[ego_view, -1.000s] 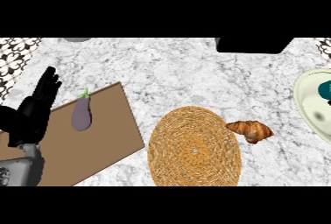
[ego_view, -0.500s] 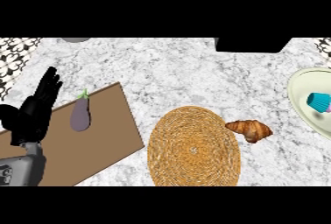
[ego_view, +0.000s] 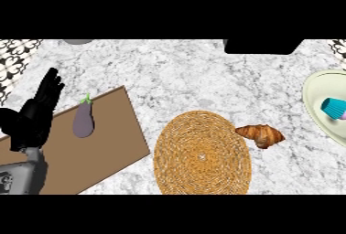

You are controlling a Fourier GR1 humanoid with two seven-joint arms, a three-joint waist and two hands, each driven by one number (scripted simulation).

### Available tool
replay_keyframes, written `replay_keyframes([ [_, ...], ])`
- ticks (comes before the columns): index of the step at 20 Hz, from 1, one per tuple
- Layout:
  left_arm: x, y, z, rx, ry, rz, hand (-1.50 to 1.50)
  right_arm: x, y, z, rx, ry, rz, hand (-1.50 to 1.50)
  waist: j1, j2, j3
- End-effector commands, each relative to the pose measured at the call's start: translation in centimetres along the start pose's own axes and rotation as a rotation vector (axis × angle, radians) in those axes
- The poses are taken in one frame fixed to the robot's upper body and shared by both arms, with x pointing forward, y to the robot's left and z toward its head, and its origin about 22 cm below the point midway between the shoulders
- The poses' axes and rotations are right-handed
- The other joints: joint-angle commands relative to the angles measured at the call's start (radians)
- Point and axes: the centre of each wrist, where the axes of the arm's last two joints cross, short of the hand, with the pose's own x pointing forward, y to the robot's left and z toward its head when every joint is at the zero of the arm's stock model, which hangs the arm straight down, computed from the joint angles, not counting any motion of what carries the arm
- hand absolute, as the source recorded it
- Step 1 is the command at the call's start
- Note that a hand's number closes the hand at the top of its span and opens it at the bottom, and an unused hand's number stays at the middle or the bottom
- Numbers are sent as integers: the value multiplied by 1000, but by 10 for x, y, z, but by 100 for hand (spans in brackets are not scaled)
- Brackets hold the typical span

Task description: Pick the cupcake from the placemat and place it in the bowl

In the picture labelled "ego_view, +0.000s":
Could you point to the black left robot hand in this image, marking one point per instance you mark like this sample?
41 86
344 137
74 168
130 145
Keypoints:
31 119

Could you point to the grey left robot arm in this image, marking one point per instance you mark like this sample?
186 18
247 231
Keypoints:
22 176

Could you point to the woven wicker placemat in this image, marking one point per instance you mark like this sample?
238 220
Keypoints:
202 154

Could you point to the pale green bowl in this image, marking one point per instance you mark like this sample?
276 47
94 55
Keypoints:
322 91

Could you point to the cupcake with teal wrapper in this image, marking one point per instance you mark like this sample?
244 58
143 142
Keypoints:
332 107

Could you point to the purple eggplant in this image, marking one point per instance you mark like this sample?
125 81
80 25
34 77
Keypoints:
83 121

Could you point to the brown cutting board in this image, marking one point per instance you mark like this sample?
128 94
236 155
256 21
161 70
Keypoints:
99 146

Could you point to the grey round object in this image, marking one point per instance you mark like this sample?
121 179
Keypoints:
77 41

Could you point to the brown croissant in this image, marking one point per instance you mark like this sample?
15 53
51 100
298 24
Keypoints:
261 135

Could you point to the black appliance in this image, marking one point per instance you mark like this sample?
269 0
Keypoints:
260 46

